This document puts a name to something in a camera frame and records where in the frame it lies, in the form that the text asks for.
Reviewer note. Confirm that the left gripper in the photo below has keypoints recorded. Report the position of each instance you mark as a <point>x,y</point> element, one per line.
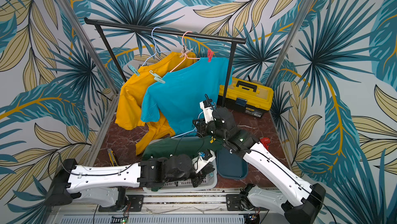
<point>201,175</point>

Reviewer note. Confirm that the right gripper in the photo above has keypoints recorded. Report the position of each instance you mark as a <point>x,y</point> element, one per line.
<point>200,126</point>

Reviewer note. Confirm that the dark green t-shirt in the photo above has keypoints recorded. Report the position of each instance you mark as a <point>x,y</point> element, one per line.
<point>191,146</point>

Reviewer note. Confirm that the white blue wire hanger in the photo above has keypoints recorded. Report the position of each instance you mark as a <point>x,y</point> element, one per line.
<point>195,130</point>

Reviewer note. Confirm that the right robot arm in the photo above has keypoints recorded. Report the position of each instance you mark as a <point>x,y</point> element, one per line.
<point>297,200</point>

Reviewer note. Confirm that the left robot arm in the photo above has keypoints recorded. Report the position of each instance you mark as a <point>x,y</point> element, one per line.
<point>106,186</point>

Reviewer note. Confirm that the white plastic basket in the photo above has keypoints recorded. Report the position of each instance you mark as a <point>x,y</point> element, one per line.
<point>158,148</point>

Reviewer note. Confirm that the dark teal tray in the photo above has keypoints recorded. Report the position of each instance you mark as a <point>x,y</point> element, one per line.
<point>231,166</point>

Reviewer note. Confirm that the teal blue t-shirt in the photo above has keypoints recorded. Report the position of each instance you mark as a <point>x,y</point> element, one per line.
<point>179,97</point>

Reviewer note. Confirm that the yellow black toolbox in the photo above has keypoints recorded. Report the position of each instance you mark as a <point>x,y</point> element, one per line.
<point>247,97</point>

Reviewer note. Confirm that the red pipe wrench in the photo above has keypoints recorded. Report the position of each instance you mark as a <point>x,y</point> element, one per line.
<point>265,142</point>

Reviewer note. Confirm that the pale green clothespin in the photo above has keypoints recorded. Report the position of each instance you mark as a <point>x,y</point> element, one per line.
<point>157,77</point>

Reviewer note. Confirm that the yellow t-shirt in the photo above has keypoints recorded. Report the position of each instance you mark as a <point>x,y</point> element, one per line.
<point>132,93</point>

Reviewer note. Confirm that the red clothespin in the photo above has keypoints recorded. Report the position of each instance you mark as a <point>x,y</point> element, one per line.
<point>210,55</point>

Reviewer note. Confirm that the beige clothespin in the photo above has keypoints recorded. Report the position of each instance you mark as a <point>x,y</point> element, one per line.
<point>185,52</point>

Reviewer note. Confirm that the yellow utility knife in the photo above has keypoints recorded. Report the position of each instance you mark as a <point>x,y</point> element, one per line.
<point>112,158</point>

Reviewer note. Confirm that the mint clothespin far left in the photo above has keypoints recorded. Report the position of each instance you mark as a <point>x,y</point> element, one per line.
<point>133,70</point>

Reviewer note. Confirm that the black clothes rack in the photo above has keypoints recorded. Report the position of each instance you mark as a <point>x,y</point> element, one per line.
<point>232,40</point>

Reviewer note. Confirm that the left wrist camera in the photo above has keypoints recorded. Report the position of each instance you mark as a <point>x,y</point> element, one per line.
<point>198,163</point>

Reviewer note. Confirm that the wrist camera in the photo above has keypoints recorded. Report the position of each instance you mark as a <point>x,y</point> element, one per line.
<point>207,108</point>
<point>198,163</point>

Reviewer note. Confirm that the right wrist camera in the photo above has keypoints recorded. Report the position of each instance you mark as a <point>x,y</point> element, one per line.
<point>207,108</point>

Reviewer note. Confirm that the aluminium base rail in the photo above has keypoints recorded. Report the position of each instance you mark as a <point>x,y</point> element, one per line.
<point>200,207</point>

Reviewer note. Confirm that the pink wire hanger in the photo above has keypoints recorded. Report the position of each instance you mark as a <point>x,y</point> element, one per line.
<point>173,55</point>

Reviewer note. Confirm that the light blue wire hanger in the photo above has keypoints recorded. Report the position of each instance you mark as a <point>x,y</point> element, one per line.
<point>156,49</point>

